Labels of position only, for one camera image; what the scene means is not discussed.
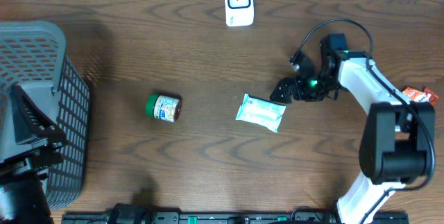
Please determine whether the teal wet wipes pack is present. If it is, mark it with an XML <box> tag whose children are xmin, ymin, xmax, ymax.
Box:
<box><xmin>235</xmin><ymin>94</ymin><xmax>286</xmax><ymax>132</ymax></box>

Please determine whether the grey plastic mesh basket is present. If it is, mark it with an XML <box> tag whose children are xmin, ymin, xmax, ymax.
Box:
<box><xmin>1</xmin><ymin>21</ymin><xmax>91</xmax><ymax>209</ymax></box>

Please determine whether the orange tissue pack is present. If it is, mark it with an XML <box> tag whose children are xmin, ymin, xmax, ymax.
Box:
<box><xmin>402</xmin><ymin>87</ymin><xmax>431</xmax><ymax>103</ymax></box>

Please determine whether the green lid jar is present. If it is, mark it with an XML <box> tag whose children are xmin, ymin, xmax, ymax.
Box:
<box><xmin>145</xmin><ymin>94</ymin><xmax>182</xmax><ymax>122</ymax></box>

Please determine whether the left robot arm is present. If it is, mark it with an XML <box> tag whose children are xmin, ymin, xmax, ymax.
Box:
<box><xmin>1</xmin><ymin>85</ymin><xmax>67</xmax><ymax>223</ymax></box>

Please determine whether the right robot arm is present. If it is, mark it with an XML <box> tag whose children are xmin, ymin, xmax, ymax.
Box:
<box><xmin>270</xmin><ymin>33</ymin><xmax>436</xmax><ymax>223</ymax></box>

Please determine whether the white barcode scanner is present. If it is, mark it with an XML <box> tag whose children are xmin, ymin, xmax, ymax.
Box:
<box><xmin>224</xmin><ymin>0</ymin><xmax>255</xmax><ymax>27</ymax></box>

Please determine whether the black right camera cable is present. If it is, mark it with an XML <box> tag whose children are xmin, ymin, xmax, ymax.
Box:
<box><xmin>288</xmin><ymin>18</ymin><xmax>436</xmax><ymax>224</ymax></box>

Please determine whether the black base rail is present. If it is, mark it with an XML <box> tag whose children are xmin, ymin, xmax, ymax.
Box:
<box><xmin>61</xmin><ymin>211</ymin><xmax>410</xmax><ymax>224</ymax></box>

